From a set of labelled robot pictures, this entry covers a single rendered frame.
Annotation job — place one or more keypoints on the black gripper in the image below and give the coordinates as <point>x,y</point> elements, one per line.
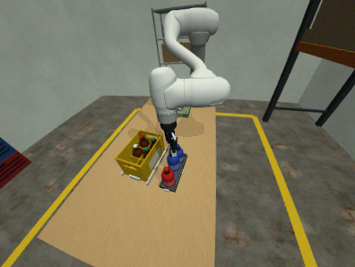
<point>170,137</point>

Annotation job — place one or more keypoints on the brown bottle with white cap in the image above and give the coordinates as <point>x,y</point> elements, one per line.
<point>137,151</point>

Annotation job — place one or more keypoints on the blue bottle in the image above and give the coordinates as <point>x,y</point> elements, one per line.
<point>180,153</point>
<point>173,163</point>

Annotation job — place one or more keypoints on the brown bottle with green cap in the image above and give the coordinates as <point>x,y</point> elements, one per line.
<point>153,142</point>
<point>146,150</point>

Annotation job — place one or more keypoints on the brown bottle with red cap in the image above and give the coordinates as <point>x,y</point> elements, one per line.
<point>143,142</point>

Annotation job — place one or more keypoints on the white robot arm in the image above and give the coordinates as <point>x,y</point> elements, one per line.
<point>202,89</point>

